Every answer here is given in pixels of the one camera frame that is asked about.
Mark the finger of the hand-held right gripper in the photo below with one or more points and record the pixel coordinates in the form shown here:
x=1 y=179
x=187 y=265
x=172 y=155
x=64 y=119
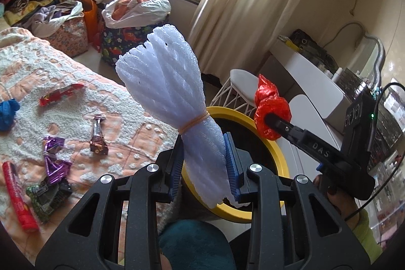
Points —
x=303 y=138

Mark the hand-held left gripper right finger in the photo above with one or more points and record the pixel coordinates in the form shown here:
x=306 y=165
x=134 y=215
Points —
x=233 y=175

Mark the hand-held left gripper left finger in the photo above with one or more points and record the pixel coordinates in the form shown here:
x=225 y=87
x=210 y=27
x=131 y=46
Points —
x=175 y=184

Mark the yellow round waste bin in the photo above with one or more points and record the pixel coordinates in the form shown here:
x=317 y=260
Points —
x=235 y=215

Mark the red plastic bag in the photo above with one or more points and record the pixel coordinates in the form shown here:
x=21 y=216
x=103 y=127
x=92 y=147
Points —
x=269 y=105

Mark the small snack bar wrapper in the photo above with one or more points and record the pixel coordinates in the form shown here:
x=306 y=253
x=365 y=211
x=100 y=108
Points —
x=98 y=140

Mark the white foam net bundle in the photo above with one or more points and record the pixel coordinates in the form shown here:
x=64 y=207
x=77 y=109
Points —
x=171 y=83

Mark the purple foil wrapper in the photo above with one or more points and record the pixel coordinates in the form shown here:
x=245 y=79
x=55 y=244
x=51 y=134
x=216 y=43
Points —
x=55 y=162

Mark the dark snack packet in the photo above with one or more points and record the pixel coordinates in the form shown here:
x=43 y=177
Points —
x=47 y=197

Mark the red snack wrapper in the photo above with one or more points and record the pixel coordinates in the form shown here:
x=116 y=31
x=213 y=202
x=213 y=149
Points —
x=61 y=95

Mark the red tube packet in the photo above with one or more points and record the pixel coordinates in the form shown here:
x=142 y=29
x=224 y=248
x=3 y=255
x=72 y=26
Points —
x=19 y=197

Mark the blue plastic bag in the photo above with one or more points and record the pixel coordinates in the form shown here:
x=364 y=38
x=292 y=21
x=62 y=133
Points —
x=7 y=113

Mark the person's right forearm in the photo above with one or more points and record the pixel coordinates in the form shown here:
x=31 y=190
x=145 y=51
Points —
x=367 y=235

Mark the person's right hand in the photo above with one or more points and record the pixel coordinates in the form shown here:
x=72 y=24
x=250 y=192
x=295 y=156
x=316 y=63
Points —
x=341 y=200

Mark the white dressing desk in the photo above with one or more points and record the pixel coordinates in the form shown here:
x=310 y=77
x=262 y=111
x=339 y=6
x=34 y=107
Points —
x=303 y=67

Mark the white bottle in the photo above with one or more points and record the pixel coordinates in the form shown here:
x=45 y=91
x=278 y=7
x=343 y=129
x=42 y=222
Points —
x=337 y=74

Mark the white round stool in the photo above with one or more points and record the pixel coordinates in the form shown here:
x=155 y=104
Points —
x=243 y=83

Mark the dark bag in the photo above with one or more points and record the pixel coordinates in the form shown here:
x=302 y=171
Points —
x=313 y=48

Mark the yellow box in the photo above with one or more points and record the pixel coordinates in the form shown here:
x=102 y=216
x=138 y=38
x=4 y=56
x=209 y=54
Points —
x=288 y=41

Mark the white plastic bag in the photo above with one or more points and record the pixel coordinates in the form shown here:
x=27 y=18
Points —
x=152 y=9

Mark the pink floral storage bag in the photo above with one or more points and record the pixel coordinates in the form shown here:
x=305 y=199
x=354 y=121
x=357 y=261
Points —
x=71 y=36

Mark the orange towel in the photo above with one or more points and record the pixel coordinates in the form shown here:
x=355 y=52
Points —
x=133 y=2

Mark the orange bag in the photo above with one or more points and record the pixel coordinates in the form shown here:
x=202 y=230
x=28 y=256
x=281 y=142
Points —
x=89 y=17

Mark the white purple garments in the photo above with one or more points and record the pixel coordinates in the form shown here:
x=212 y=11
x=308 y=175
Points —
x=47 y=18

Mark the wavy frame mirror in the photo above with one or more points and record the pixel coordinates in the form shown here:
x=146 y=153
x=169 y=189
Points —
x=378 y=51

